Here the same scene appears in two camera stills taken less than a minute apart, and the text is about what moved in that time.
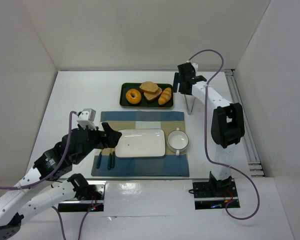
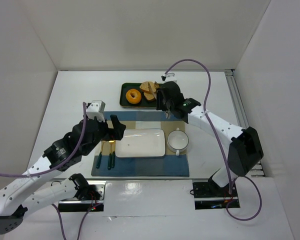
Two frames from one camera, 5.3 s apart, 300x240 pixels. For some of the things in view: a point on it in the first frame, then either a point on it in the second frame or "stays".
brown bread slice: [149, 86] stays
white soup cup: [177, 140] stays
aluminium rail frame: [255, 166] stays
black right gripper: [183, 81] → [163, 99]
